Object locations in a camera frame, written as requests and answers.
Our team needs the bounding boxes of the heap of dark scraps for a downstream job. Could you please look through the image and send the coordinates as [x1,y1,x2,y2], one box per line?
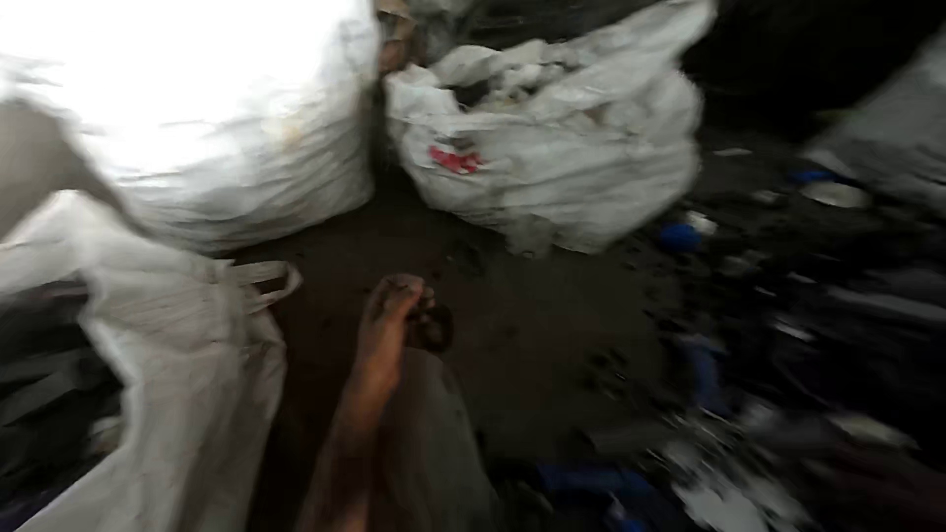
[0,277,128,522]

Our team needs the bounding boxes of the person's legs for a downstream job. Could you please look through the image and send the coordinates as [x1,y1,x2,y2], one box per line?
[373,303,504,532]

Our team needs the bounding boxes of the grey-white woven sack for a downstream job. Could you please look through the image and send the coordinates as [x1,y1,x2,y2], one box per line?
[802,30,946,215]

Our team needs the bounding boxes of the blue round object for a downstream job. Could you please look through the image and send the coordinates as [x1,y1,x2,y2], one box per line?
[658,224,702,254]

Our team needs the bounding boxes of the white sack with red print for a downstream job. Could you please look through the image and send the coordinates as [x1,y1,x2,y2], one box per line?
[384,0,718,260]

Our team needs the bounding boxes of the pile of white plastic scraps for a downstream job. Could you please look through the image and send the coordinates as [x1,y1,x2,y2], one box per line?
[451,59,574,113]

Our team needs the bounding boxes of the person's left hand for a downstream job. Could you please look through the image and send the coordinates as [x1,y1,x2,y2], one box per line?
[362,273,436,330]

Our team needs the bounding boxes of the white oval lid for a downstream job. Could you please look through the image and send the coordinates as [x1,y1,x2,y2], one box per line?
[800,181,873,209]

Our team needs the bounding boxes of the large bulging white sack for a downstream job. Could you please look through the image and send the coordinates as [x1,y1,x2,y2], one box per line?
[0,0,381,256]

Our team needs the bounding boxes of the white sack with strap loop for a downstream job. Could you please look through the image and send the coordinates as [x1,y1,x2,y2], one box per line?
[0,100,304,532]

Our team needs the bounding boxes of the heap of mixed dark waste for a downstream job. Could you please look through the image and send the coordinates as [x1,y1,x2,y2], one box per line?
[488,251,946,532]

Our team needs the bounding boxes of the person's left forearm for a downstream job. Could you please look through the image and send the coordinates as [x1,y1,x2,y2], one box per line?
[296,322,406,532]

